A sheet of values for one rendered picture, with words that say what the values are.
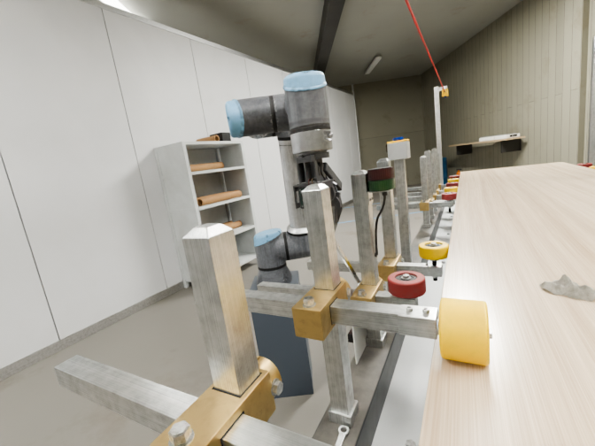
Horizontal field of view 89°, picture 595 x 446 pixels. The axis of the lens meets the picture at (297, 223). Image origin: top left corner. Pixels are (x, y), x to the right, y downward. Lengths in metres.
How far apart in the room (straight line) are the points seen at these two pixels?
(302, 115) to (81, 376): 0.56
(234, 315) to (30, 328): 2.84
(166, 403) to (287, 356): 1.33
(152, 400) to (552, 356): 0.49
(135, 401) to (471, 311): 0.41
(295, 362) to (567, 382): 1.36
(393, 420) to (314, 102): 0.70
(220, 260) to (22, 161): 2.82
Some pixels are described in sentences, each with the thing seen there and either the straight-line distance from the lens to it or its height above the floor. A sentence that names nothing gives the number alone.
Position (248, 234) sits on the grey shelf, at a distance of 4.01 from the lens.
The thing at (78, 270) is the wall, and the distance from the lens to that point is 3.16.
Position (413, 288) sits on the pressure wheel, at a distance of 0.70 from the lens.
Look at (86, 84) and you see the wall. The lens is 3.41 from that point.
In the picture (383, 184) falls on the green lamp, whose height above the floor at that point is 1.12.
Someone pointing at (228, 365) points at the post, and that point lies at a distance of 0.34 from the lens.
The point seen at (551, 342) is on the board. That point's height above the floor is 0.90.
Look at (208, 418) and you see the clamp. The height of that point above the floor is 0.97.
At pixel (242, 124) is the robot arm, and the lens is 0.78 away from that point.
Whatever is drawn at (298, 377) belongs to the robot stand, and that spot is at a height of 0.11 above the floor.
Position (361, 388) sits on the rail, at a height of 0.70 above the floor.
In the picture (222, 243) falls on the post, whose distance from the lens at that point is 0.29.
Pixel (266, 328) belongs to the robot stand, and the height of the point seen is 0.40.
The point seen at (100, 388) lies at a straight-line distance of 0.47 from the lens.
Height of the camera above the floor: 1.19
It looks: 11 degrees down
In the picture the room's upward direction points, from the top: 8 degrees counter-clockwise
